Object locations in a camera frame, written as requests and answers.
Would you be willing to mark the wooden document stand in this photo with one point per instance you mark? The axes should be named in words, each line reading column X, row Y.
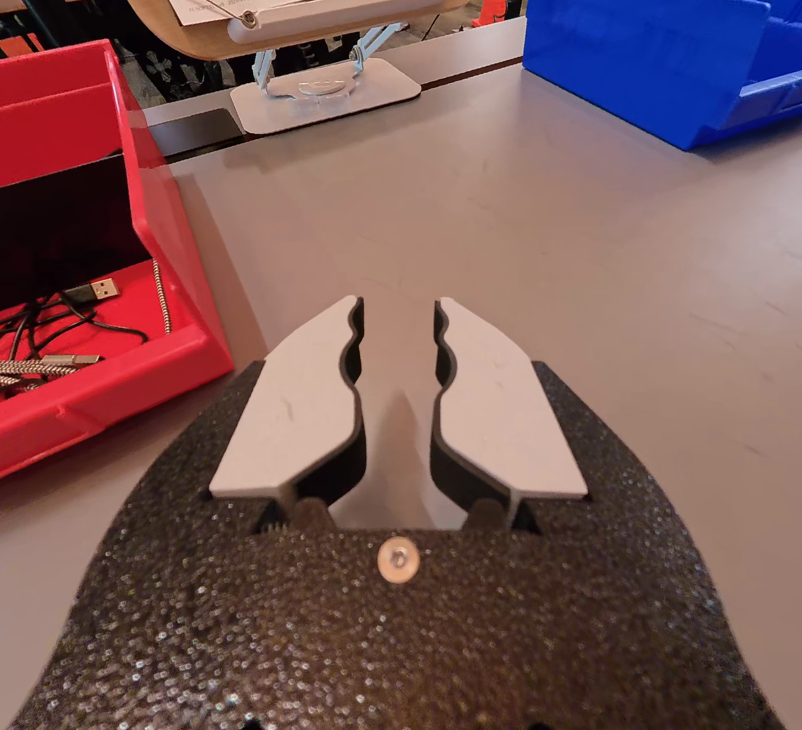
column 188, row 40

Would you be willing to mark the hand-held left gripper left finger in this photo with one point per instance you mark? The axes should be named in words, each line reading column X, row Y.
column 294, row 416

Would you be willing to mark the red plastic bin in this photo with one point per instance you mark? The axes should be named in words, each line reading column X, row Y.
column 175, row 304

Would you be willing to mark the blue plastic bin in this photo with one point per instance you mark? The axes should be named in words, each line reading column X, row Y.
column 626, row 53

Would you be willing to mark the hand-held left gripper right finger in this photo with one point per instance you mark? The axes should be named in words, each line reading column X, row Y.
column 501, row 423

